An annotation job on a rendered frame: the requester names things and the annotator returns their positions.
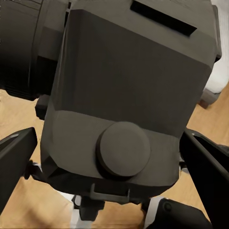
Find camera tripod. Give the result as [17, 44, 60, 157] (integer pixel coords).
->
[21, 160, 105, 229]

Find digital camera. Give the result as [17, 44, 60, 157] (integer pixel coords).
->
[0, 0, 222, 205]

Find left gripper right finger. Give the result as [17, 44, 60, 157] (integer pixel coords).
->
[179, 128, 229, 229]

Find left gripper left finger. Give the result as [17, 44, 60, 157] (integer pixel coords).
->
[0, 127, 38, 215]

